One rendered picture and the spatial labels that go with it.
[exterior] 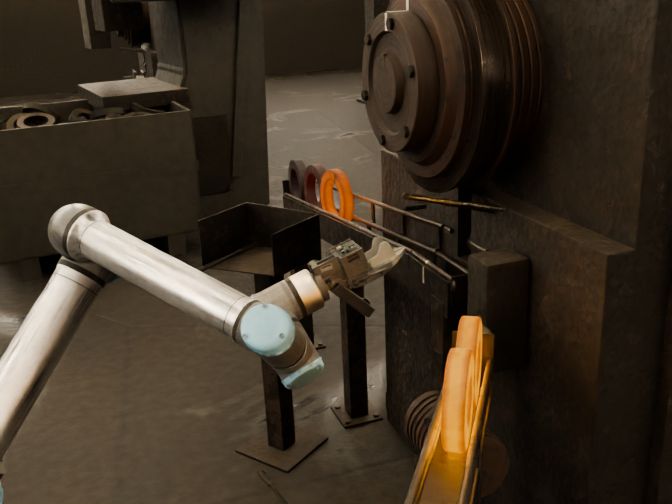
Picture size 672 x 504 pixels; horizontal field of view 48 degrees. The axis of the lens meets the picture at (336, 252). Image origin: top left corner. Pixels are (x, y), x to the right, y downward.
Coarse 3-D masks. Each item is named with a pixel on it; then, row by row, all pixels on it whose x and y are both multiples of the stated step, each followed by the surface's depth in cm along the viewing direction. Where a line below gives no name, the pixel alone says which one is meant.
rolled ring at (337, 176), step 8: (328, 176) 234; (336, 176) 228; (344, 176) 229; (320, 184) 241; (328, 184) 238; (336, 184) 229; (344, 184) 227; (320, 192) 242; (328, 192) 240; (344, 192) 226; (328, 200) 240; (344, 200) 226; (352, 200) 227; (328, 208) 240; (344, 208) 227; (352, 208) 228; (344, 216) 228; (352, 216) 230
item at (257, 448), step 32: (224, 224) 215; (256, 224) 222; (288, 224) 214; (224, 256) 217; (256, 256) 214; (288, 256) 199; (320, 256) 211; (256, 288) 211; (288, 416) 224; (256, 448) 227; (288, 448) 227
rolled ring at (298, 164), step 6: (294, 162) 266; (300, 162) 266; (294, 168) 267; (300, 168) 263; (288, 174) 277; (294, 174) 275; (300, 174) 262; (294, 180) 276; (300, 180) 262; (294, 186) 277; (300, 186) 262; (294, 192) 276; (300, 192) 264; (300, 198) 265
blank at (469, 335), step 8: (464, 320) 125; (472, 320) 125; (480, 320) 127; (464, 328) 123; (472, 328) 123; (480, 328) 128; (464, 336) 122; (472, 336) 122; (480, 336) 129; (456, 344) 122; (464, 344) 121; (472, 344) 121; (480, 344) 130; (480, 352) 131; (480, 360) 132; (480, 368) 133; (480, 376) 134
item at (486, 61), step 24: (456, 0) 140; (480, 0) 138; (480, 24) 137; (480, 48) 135; (504, 48) 137; (480, 72) 136; (504, 72) 138; (480, 96) 137; (504, 96) 139; (480, 120) 138; (504, 120) 141; (480, 144) 142; (408, 168) 172; (456, 168) 150; (480, 168) 149; (432, 192) 162
